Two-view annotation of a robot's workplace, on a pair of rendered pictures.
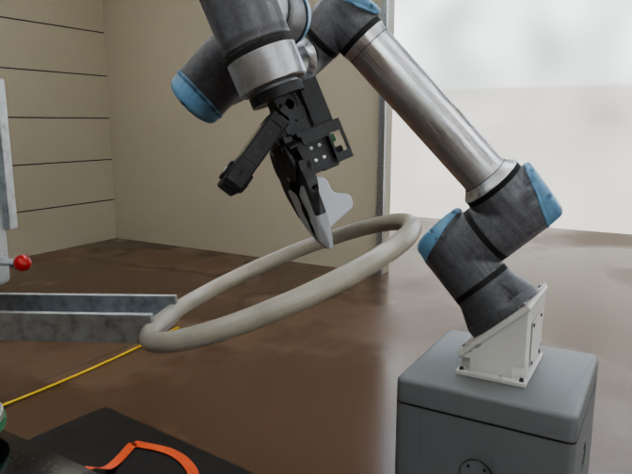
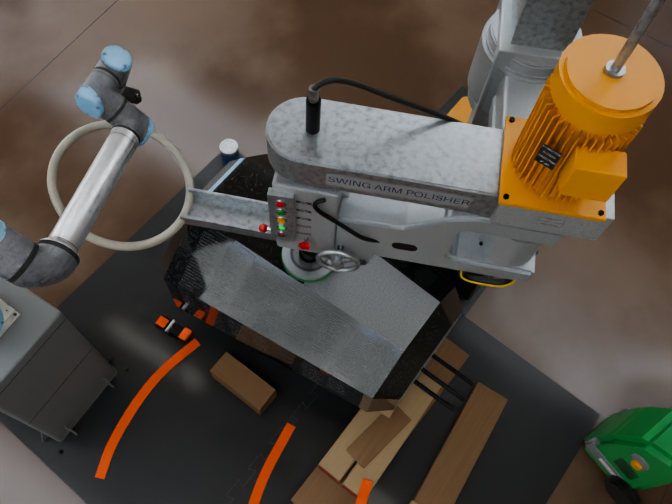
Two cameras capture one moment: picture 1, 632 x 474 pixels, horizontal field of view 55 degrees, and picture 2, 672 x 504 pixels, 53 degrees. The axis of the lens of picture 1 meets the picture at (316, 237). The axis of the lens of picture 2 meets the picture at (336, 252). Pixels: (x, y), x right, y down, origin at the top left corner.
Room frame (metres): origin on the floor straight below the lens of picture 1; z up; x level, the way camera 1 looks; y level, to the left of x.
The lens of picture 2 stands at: (2.15, 0.75, 3.25)
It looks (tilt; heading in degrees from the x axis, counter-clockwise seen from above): 65 degrees down; 177
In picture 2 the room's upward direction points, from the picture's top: 6 degrees clockwise
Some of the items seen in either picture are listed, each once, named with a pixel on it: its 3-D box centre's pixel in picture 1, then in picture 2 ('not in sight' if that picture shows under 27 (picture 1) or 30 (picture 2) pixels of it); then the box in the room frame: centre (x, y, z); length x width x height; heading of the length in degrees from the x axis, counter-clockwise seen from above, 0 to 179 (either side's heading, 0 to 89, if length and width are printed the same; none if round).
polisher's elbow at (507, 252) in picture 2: not in sight; (515, 228); (1.15, 1.36, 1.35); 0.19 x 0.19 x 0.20
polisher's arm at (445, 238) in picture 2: not in sight; (429, 223); (1.13, 1.10, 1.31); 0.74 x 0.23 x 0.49; 82
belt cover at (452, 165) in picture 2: not in sight; (434, 166); (1.11, 1.06, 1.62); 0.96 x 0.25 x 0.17; 82
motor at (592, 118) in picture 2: not in sight; (579, 130); (1.16, 1.36, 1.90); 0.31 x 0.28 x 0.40; 172
